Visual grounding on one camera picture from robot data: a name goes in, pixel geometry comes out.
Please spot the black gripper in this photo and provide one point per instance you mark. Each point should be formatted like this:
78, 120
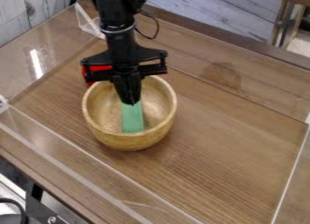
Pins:
129, 57

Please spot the green stick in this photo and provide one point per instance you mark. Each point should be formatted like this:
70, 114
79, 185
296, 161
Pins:
133, 118

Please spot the brown wooden bowl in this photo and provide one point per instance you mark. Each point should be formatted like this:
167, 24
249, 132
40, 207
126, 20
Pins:
102, 112

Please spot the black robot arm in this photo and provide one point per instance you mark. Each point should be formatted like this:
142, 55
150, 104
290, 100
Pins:
117, 19

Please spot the red plush heart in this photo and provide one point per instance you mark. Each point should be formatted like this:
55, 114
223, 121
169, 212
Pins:
96, 73

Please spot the clear acrylic corner bracket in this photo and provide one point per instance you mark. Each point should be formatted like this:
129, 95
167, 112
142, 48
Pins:
88, 24

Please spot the clear acrylic tray wall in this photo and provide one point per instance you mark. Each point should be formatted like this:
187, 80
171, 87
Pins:
94, 189

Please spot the wooden chair frame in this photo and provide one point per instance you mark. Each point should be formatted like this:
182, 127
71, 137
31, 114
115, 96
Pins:
289, 20

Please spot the black table leg bracket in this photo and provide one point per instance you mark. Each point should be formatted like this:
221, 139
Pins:
38, 212

